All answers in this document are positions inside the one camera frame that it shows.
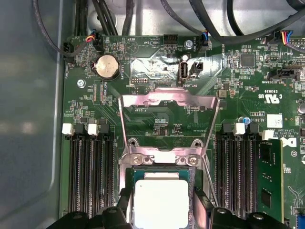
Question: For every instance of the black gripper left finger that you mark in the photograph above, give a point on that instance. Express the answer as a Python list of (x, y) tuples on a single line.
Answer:
[(112, 219)]

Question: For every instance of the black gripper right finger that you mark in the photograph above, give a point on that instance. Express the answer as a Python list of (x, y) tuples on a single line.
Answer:
[(221, 220)]

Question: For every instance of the silver CPU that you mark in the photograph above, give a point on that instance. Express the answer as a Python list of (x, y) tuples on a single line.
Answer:
[(162, 202)]

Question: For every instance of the metal socket cover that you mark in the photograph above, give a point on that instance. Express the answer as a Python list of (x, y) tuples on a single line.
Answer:
[(166, 95)]

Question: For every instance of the CPU socket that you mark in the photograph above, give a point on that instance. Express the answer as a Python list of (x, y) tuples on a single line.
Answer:
[(124, 171)]

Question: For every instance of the RAM slot black clips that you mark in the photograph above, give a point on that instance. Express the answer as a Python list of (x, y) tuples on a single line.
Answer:
[(224, 179), (250, 179), (108, 179), (85, 179)]

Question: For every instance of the green RAM stick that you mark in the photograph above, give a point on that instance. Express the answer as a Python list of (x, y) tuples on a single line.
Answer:
[(270, 167)]

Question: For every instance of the white board sticker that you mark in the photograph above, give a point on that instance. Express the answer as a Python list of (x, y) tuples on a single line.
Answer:
[(274, 121)]

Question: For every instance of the green motherboard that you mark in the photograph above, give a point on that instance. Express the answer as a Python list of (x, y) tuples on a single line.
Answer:
[(250, 100)]

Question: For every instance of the black PC case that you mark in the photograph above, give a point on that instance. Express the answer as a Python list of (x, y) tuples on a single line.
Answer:
[(28, 119)]

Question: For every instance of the silver board screw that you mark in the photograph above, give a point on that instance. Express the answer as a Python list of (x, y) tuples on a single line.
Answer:
[(81, 83), (188, 44)]

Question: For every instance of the silver USB port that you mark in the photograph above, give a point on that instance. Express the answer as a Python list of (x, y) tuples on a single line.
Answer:
[(183, 71)]

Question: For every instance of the silver coin battery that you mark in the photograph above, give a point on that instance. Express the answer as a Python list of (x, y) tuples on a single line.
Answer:
[(107, 65)]

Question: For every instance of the black fan connector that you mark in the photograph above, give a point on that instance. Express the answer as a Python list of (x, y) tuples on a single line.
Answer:
[(206, 45), (277, 35), (68, 48), (97, 44)]

